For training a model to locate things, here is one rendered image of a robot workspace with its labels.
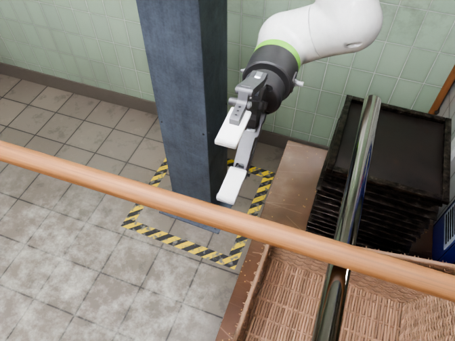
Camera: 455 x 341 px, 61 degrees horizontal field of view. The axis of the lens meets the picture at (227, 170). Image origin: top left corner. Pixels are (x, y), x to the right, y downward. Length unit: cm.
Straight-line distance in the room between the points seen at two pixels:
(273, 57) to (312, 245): 35
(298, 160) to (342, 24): 75
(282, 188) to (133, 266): 84
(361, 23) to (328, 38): 6
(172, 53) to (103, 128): 123
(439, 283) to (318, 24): 46
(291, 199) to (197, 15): 63
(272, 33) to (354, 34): 15
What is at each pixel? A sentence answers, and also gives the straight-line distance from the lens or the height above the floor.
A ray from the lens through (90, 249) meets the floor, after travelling 194.
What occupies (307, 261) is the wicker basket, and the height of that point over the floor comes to 64.
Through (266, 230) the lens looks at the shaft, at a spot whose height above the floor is 121.
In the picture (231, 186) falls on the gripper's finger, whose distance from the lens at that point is 64.
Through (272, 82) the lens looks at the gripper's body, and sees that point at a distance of 67.
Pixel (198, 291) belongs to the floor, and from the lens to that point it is 176.
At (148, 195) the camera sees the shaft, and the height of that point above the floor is 121.
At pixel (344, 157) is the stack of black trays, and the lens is 101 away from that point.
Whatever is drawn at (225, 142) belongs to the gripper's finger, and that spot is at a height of 126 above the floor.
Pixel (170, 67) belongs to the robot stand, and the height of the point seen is 87.
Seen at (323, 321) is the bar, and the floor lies 117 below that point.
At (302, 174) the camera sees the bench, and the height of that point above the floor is 58.
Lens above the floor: 164
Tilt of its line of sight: 52 degrees down
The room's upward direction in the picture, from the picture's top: straight up
